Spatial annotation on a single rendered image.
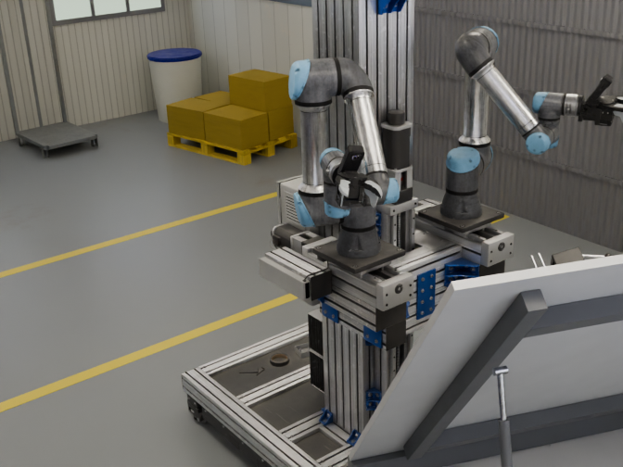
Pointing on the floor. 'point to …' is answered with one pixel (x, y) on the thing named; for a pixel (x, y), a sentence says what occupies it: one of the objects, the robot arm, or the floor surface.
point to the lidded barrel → (174, 76)
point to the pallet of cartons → (236, 118)
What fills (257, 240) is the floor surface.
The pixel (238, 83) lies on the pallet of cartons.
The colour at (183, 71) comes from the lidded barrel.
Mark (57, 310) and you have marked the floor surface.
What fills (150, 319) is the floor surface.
